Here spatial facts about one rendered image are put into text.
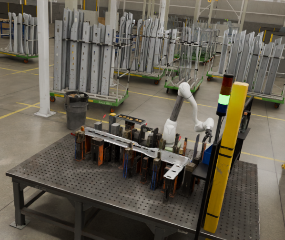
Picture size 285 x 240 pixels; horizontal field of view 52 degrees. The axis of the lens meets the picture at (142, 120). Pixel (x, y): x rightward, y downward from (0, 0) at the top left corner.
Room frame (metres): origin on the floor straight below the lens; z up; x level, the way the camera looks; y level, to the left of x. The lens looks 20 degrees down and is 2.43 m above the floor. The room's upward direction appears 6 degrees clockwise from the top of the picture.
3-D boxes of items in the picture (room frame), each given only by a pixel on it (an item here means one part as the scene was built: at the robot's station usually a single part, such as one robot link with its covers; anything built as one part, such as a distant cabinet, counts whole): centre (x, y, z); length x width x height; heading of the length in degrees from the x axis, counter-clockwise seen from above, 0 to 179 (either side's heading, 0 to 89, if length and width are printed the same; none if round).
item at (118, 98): (7.45, 1.47, 0.88); 1.93 x 1.01 x 1.76; 78
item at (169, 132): (3.67, -0.38, 0.92); 0.18 x 0.16 x 0.22; 175
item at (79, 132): (3.12, 0.70, 0.88); 0.15 x 0.11 x 0.36; 154
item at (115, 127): (3.32, 0.31, 0.90); 0.13 x 0.10 x 0.41; 154
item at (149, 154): (3.03, 0.11, 1.00); 1.38 x 0.22 x 0.02; 64
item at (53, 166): (3.06, -0.08, 0.68); 2.56 x 1.61 x 0.04; 72
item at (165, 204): (2.42, -0.30, 0.84); 0.11 x 0.06 x 0.29; 154
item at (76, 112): (5.74, 1.38, 0.36); 0.54 x 0.50 x 0.73; 162
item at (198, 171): (2.81, -0.81, 1.01); 0.90 x 0.22 x 0.03; 154
